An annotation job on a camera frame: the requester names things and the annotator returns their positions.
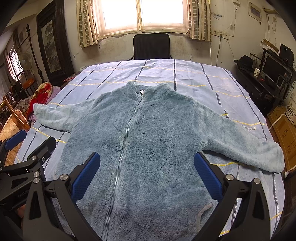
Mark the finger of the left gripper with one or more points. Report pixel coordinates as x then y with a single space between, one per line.
8 144
32 169

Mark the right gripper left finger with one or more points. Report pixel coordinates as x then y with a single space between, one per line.
40 221

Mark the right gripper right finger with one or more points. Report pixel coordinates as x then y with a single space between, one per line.
252 221

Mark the blue fleece zip jacket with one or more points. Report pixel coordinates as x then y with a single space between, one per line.
147 187

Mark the red floral blanket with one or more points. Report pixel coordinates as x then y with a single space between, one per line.
41 95

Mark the standing fan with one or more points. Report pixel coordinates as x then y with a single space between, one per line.
26 62

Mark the cardboard box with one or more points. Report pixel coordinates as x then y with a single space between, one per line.
284 133

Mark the white plastic bucket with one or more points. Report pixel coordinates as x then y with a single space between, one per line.
291 110

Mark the black coat stand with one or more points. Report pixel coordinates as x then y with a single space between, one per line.
36 53

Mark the black computer desk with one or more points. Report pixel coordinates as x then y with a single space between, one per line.
264 97

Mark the blue striped bed sheet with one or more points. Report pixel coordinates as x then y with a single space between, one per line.
212 86

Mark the left checked curtain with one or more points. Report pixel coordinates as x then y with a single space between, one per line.
86 26

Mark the checked curtain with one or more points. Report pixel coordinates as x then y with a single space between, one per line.
199 19
86 26

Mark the white paper cup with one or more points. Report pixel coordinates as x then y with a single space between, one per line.
256 72

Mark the computer monitor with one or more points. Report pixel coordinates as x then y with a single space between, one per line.
273 70

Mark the black chair behind bed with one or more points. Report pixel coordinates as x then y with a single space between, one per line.
151 46

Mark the black speaker box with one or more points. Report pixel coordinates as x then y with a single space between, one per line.
286 53

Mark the right checked curtain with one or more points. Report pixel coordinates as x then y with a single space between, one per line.
199 19

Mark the dark framed wall painting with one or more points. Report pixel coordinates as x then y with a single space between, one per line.
53 44

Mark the window with white frame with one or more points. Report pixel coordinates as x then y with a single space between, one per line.
115 18

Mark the wall electrical panel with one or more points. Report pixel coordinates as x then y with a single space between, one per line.
254 12

